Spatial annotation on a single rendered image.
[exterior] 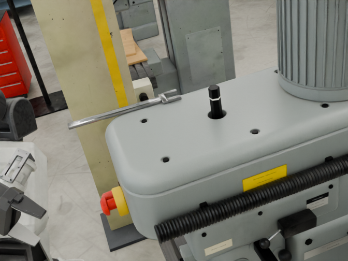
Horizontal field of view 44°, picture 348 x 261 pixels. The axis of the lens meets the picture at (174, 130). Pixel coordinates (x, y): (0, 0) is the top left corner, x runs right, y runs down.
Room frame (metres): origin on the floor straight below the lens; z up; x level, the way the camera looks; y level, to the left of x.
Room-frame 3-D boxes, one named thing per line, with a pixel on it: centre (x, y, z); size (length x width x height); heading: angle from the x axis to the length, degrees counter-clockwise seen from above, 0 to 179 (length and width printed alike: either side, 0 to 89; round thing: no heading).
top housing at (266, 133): (0.71, -0.10, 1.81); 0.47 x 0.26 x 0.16; 102
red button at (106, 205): (0.66, 0.16, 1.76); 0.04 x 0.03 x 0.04; 12
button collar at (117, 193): (0.66, 0.14, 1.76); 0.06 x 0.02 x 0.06; 12
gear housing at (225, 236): (0.72, -0.13, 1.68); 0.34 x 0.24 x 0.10; 102
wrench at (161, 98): (0.79, 0.09, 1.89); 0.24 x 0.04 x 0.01; 101
